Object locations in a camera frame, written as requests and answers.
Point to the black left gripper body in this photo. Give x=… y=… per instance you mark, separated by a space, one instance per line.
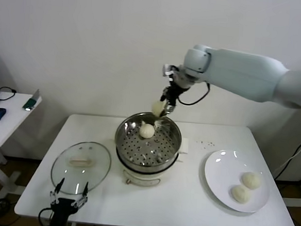
x=62 y=207

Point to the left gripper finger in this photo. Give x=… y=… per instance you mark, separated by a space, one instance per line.
x=85 y=188
x=60 y=185

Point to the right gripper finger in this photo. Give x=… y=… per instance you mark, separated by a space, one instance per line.
x=163 y=95
x=170 y=109

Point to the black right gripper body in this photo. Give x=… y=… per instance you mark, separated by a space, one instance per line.
x=174 y=92

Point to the white steamed baozi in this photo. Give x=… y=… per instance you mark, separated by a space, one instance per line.
x=146 y=131
x=240 y=193
x=157 y=107
x=251 y=180

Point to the round glass pot lid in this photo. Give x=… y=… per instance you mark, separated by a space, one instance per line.
x=96 y=150

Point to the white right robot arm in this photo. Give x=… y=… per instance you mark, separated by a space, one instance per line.
x=233 y=72

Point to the stainless steel steamer basket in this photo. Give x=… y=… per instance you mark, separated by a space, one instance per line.
x=128 y=140

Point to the scattered dark crumbs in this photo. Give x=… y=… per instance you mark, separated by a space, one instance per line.
x=205 y=144

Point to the white round plate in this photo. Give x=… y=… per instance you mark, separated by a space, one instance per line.
x=219 y=167

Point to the white side table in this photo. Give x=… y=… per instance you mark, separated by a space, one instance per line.
x=12 y=124

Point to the green and white box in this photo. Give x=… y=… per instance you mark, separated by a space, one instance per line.
x=31 y=103

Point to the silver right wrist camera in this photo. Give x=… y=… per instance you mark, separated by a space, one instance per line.
x=169 y=70

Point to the white table base frame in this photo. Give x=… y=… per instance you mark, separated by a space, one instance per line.
x=296 y=202

